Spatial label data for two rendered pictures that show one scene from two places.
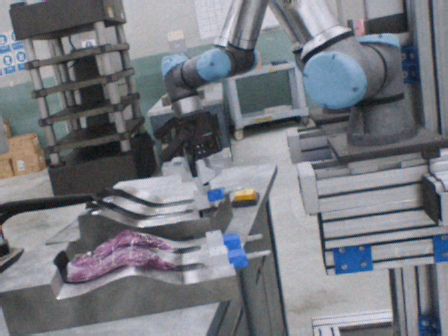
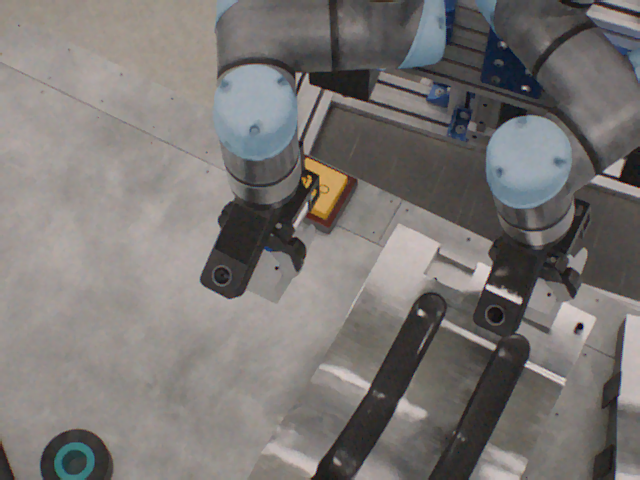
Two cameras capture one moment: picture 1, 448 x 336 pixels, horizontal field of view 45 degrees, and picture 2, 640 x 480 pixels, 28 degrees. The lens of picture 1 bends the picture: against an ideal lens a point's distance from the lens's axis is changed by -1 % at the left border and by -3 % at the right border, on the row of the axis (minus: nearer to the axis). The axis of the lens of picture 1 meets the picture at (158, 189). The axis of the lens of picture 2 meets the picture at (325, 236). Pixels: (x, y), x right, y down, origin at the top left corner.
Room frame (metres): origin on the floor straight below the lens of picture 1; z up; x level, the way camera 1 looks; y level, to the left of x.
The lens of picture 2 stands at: (1.56, 0.43, 2.31)
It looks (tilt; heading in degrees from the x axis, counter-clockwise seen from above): 66 degrees down; 280
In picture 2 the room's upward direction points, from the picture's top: 2 degrees counter-clockwise
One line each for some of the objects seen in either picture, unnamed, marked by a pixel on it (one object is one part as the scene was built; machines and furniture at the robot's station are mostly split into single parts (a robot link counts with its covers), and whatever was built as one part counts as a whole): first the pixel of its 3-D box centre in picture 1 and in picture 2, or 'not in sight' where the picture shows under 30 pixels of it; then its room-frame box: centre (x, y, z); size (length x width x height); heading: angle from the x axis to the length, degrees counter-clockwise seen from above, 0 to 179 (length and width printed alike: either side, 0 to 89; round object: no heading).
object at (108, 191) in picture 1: (138, 202); (416, 438); (1.53, 0.06, 0.92); 0.35 x 0.16 x 0.09; 69
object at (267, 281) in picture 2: (201, 170); (284, 241); (1.71, -0.15, 0.93); 0.13 x 0.05 x 0.05; 69
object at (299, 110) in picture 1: (262, 97); not in sight; (7.29, -1.61, 0.47); 1.10 x 0.52 x 0.94; 88
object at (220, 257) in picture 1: (241, 257); not in sight; (1.12, -0.15, 0.86); 0.13 x 0.05 x 0.05; 86
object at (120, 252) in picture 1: (119, 253); not in sight; (1.19, 0.12, 0.90); 0.26 x 0.18 x 0.08; 86
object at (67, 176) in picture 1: (92, 92); not in sight; (6.17, 0.49, 1.03); 1.54 x 0.94 x 2.06; 171
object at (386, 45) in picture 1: (371, 65); not in sight; (1.19, -0.52, 1.20); 0.13 x 0.12 x 0.14; 131
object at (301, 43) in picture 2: not in sight; (272, 34); (1.72, -0.23, 1.25); 0.11 x 0.11 x 0.08; 10
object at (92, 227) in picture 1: (138, 217); (400, 457); (1.55, 0.07, 0.87); 0.50 x 0.26 x 0.14; 69
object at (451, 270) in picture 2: not in sight; (450, 273); (1.51, -0.16, 0.87); 0.05 x 0.05 x 0.04; 69
